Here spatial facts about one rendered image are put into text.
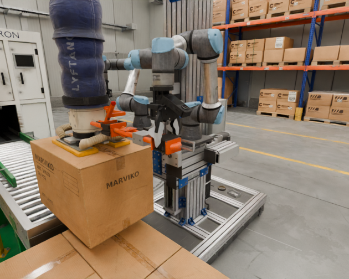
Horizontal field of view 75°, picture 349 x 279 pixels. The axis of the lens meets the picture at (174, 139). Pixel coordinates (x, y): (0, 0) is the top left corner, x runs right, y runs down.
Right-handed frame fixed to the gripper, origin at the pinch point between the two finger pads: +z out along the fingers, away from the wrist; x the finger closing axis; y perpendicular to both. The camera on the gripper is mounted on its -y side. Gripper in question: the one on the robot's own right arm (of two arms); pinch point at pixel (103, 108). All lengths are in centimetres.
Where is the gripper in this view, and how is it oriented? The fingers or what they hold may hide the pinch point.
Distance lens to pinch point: 169.1
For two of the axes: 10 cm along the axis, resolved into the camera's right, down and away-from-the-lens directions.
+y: 7.3, 2.1, -6.6
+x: 6.9, -2.2, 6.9
